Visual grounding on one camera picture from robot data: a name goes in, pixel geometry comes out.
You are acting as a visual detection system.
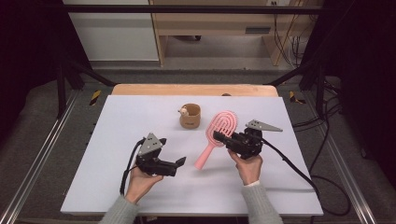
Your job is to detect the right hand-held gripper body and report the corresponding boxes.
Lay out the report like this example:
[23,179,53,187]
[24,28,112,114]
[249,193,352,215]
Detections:
[222,119,284,161]

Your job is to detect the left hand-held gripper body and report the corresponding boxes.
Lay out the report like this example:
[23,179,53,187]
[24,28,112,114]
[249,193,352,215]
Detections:
[135,133,179,177]

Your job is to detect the pink hairbrush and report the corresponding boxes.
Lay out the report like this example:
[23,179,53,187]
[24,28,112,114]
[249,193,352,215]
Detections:
[193,110,239,171]

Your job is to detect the person's right hand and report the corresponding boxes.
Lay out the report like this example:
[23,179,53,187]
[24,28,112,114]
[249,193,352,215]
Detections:
[227,148,264,187]

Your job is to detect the person's left hand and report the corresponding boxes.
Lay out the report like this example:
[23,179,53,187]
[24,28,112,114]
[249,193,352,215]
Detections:
[124,167,164,204]

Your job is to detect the brown cup with animal figure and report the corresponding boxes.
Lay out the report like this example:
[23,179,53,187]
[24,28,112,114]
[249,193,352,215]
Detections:
[177,103,202,130]

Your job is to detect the wooden table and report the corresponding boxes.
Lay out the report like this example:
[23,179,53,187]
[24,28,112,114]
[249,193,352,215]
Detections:
[111,83,279,97]

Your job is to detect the white table board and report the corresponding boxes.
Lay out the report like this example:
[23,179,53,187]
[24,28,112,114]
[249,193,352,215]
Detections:
[60,94,325,217]

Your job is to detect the yellow black floor tape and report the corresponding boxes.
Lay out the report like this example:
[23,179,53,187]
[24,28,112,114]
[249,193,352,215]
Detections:
[89,89,103,106]
[289,91,307,105]

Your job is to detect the white cabinet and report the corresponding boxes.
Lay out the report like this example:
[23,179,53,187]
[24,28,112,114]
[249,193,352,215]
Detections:
[61,0,161,63]

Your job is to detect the light wooden desk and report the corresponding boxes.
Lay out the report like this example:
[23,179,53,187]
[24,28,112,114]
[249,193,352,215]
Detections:
[148,0,312,67]

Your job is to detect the black curtain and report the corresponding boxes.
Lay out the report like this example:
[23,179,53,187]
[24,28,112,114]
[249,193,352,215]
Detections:
[0,0,92,144]
[306,0,396,188]

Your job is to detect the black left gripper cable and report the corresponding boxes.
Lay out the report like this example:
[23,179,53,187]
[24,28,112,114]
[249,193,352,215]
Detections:
[120,136,148,196]

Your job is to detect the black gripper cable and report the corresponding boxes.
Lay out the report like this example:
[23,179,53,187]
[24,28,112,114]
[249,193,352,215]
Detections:
[261,136,352,217]
[120,136,148,196]

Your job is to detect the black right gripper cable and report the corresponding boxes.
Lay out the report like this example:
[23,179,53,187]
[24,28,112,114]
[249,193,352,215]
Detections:
[261,136,352,217]

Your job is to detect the black floor cables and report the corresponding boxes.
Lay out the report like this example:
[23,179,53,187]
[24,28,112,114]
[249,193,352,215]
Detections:
[292,78,344,129]

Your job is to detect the black frame stand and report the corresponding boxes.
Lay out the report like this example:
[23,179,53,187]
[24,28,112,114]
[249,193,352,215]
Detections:
[55,59,118,119]
[264,59,328,119]

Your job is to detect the aluminium floor rail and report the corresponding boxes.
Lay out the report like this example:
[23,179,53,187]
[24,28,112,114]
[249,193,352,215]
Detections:
[0,90,80,224]
[303,92,377,224]

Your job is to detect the bundle of hanging cables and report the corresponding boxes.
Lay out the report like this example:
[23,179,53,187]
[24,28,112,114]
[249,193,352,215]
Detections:
[272,1,307,68]

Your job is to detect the black frame crossbar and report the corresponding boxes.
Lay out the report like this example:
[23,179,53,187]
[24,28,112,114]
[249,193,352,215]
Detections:
[62,4,325,15]

